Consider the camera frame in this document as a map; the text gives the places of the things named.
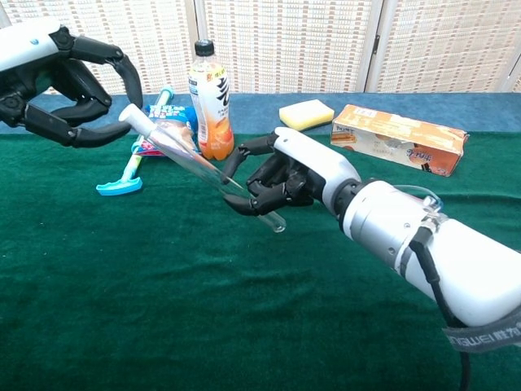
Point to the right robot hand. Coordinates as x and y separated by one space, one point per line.
309 159

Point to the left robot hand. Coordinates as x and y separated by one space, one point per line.
24 45

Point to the clear glass test tube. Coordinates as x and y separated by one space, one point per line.
187 159

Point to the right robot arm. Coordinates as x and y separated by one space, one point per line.
468 264

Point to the teal plastic hand pump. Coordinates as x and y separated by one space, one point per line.
120 186

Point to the yellow sponge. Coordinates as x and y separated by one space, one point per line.
305 114

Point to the blue table cover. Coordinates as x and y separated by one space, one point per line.
256 110

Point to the orange cardboard box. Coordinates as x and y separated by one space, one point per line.
386 134

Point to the orange drink bottle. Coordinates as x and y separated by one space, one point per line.
211 122

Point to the bamboo folding screen panel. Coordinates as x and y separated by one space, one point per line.
163 45
439 45
293 45
517 79

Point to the blue snack chips bag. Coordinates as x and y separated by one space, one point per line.
175 112

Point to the green velvet cloth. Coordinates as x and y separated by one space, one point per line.
163 285

